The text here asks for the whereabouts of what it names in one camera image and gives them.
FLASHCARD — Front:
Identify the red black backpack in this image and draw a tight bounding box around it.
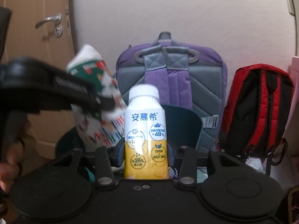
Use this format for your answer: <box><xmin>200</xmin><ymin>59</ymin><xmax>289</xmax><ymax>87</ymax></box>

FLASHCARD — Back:
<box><xmin>220</xmin><ymin>63</ymin><xmax>295</xmax><ymax>177</ymax></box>

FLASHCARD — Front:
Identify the silver door handle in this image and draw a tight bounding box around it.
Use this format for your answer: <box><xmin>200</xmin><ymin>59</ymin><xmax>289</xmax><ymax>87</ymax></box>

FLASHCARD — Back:
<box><xmin>35</xmin><ymin>13</ymin><xmax>63</xmax><ymax>38</ymax></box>

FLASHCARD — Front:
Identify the white printed wrapper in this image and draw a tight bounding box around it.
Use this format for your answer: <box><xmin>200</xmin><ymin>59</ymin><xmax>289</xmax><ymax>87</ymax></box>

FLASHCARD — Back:
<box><xmin>66</xmin><ymin>43</ymin><xmax>128</xmax><ymax>153</ymax></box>

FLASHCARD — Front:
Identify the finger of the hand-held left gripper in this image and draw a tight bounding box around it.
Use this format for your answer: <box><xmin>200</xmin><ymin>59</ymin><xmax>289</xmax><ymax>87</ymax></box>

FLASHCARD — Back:
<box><xmin>56</xmin><ymin>71</ymin><xmax>116</xmax><ymax>112</ymax></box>

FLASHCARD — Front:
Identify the beige wall plate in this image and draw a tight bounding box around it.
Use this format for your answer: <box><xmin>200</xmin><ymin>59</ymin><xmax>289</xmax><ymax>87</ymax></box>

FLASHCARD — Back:
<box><xmin>285</xmin><ymin>0</ymin><xmax>297</xmax><ymax>16</ymax></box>

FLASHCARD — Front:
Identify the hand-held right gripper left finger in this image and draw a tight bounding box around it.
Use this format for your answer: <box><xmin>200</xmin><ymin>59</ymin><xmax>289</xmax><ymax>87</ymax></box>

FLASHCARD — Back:
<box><xmin>53</xmin><ymin>139</ymin><xmax>126</xmax><ymax>188</ymax></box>

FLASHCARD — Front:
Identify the beige wooden door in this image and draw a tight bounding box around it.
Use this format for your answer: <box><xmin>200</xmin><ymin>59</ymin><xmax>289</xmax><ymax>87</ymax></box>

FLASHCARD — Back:
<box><xmin>0</xmin><ymin>0</ymin><xmax>81</xmax><ymax>185</ymax></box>

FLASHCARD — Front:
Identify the person's left hand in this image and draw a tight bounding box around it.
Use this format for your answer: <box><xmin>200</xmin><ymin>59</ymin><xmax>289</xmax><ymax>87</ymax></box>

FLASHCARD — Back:
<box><xmin>0</xmin><ymin>140</ymin><xmax>24</xmax><ymax>193</ymax></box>

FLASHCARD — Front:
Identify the crumpled white plastic bag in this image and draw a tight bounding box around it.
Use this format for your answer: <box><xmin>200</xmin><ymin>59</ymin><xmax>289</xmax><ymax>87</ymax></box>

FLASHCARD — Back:
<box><xmin>245</xmin><ymin>156</ymin><xmax>267</xmax><ymax>174</ymax></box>

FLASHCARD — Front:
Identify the white yellow yogurt bottle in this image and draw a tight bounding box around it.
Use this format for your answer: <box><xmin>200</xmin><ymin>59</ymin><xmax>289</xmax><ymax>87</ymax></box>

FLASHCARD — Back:
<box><xmin>123</xmin><ymin>84</ymin><xmax>169</xmax><ymax>181</ymax></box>

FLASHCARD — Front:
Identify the yellow-trimmed patterned bag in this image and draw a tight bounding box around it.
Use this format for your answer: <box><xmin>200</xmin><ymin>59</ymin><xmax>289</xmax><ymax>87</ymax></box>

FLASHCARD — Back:
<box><xmin>286</xmin><ymin>186</ymin><xmax>299</xmax><ymax>224</ymax></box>

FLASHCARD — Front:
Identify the teal cream zigzag quilt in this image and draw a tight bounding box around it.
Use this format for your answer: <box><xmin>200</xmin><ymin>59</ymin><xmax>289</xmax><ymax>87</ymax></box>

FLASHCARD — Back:
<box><xmin>196</xmin><ymin>167</ymin><xmax>212</xmax><ymax>182</ymax></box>

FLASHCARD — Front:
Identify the teal plastic waste bin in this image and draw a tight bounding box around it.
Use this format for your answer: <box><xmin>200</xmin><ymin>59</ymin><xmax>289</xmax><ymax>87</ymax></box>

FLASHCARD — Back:
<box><xmin>55</xmin><ymin>104</ymin><xmax>202</xmax><ymax>185</ymax></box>

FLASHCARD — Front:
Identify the purple grey backpack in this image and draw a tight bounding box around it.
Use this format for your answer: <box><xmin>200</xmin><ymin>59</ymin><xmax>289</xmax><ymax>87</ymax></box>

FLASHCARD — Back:
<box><xmin>115</xmin><ymin>31</ymin><xmax>228</xmax><ymax>159</ymax></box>

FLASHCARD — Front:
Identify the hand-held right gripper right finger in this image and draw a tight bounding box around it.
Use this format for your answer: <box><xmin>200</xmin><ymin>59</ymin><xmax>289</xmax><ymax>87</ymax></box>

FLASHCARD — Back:
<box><xmin>167</xmin><ymin>145</ymin><xmax>248</xmax><ymax>188</ymax></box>

